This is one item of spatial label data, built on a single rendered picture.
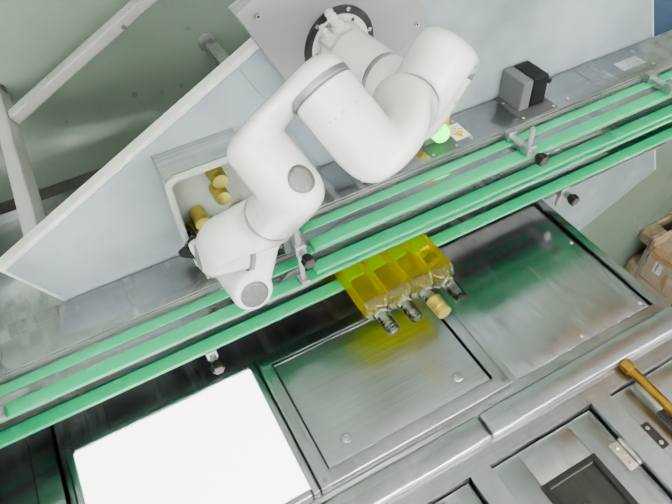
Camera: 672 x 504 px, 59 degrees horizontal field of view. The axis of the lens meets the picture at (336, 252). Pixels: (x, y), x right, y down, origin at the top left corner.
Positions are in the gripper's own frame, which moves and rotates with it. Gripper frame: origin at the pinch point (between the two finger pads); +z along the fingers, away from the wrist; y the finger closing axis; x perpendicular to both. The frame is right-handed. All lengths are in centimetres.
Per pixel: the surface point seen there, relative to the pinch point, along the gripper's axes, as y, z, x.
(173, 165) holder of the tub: -1.9, -2.2, 16.5
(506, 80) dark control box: 83, 0, 7
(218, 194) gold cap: 5.0, -0.7, 6.8
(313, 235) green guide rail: 19.9, -9.6, -5.9
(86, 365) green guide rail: -31.6, -4.4, -15.8
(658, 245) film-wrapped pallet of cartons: 338, 120, -220
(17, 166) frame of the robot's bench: -30, 40, 13
